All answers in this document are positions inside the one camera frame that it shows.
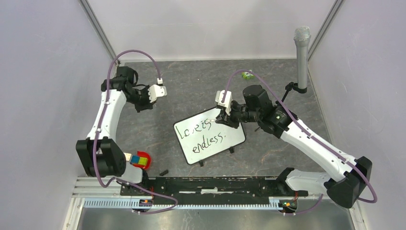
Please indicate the green toy block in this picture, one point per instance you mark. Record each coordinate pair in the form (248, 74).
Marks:
(247, 75)

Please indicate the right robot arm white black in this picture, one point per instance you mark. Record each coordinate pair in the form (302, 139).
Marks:
(344, 178)

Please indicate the white whiteboard black frame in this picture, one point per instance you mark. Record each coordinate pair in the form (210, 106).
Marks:
(200, 139)

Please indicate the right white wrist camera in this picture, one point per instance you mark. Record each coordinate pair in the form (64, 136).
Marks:
(223, 101)

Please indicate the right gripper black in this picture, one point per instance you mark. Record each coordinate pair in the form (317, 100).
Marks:
(228, 120)

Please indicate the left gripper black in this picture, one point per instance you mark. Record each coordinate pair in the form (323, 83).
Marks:
(148, 105)

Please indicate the black microphone stand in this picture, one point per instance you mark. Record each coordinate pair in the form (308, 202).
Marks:
(287, 92)

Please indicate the aluminium frame rail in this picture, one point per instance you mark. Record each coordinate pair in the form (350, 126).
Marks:
(89, 187)

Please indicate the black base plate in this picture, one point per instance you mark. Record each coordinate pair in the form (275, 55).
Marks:
(232, 190)

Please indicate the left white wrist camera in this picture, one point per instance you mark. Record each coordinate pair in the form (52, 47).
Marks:
(157, 90)

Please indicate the colourful cube block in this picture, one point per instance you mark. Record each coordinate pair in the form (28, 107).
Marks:
(140, 161)

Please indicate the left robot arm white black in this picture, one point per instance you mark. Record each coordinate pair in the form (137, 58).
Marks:
(98, 152)

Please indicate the red bowl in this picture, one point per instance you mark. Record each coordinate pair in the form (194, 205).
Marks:
(141, 153)

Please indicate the grey microphone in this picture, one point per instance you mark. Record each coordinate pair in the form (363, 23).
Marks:
(302, 37)

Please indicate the black marker cap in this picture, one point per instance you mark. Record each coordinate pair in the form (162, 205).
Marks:
(164, 173)

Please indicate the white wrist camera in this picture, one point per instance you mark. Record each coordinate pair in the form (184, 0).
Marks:
(223, 101)
(157, 90)

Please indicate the beige wooden block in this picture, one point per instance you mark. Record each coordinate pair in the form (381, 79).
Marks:
(128, 157)

